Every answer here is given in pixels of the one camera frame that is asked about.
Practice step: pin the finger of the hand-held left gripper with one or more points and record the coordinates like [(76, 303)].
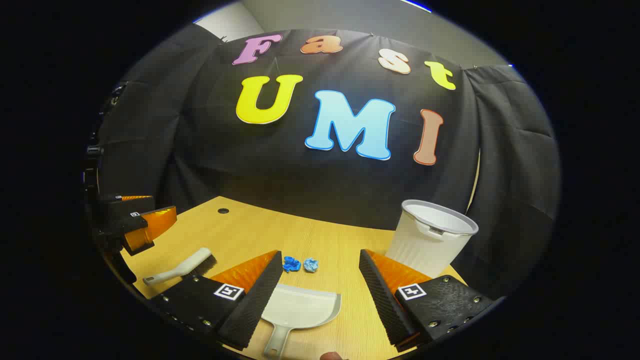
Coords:
[(155, 225), (127, 204)]

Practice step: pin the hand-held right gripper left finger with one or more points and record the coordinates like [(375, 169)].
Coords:
[(255, 305)]

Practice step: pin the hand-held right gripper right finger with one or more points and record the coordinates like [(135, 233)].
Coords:
[(385, 300)]

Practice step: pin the grey plastic dustpan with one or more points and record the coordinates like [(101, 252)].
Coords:
[(300, 307)]

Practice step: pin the small grey broom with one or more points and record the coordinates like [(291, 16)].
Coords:
[(175, 272)]

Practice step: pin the dark blue paper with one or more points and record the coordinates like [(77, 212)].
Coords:
[(291, 264)]

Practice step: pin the white ribbed garbage bin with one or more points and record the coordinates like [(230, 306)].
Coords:
[(425, 250)]

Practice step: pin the light blue paper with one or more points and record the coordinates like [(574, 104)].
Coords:
[(310, 265)]

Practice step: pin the black backdrop cloth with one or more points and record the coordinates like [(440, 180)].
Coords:
[(300, 180)]

